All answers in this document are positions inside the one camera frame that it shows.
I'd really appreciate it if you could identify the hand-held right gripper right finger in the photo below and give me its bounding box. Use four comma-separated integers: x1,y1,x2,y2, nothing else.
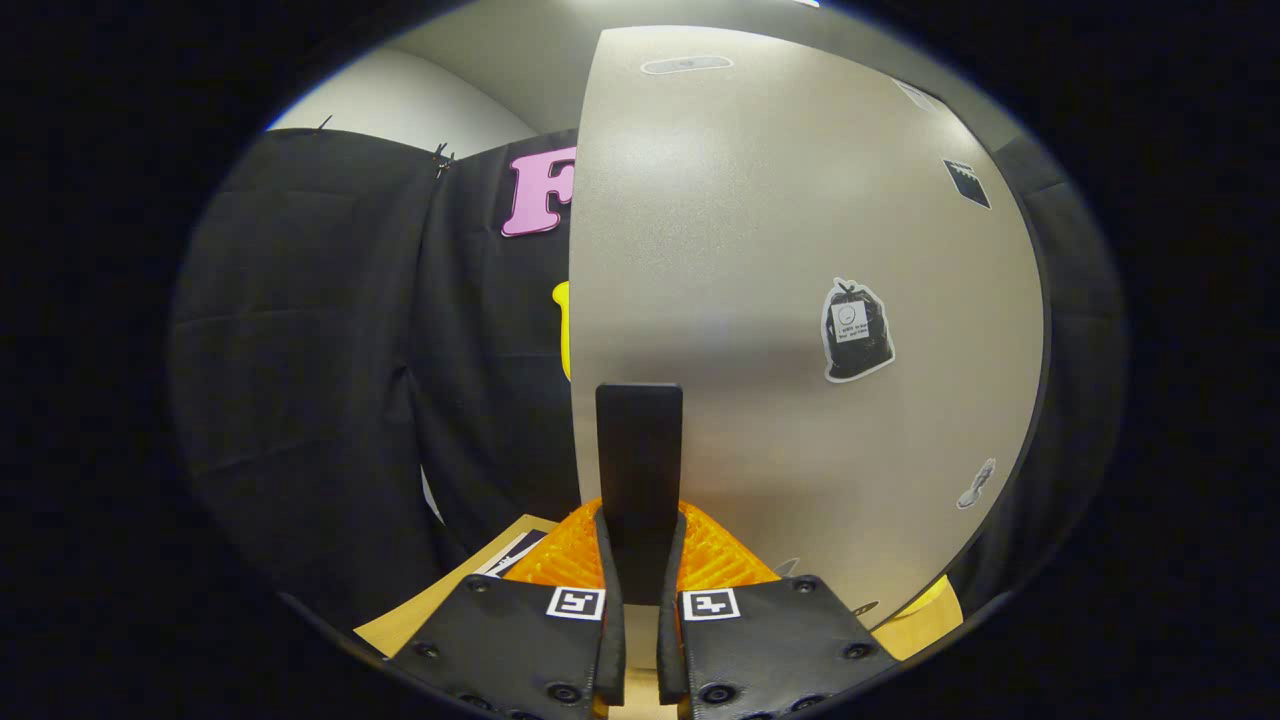
655,500,901,720

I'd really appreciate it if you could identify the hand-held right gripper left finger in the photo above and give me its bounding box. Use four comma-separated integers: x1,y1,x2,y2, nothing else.
385,497,629,720

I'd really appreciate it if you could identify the black door handle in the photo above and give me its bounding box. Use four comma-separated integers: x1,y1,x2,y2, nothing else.
595,383,685,606

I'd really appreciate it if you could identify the grey cabinet door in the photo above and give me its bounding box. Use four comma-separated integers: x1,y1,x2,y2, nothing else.
567,25,1051,631

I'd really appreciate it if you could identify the black backdrop cloth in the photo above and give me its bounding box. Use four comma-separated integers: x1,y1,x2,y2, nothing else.
168,128,1129,633

